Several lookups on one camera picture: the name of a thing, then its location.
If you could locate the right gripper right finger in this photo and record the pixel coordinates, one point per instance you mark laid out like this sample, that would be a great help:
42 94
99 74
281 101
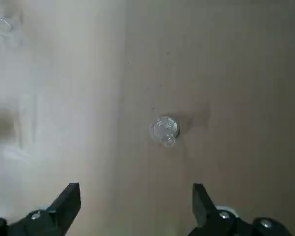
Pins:
218 223

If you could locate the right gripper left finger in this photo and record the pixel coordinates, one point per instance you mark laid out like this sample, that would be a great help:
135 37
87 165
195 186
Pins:
51 221

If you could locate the clear glass conical flask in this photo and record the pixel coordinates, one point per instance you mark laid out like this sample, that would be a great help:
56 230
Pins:
164 129

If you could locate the small clear glass beaker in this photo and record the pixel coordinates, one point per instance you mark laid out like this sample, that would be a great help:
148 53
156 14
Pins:
1 24

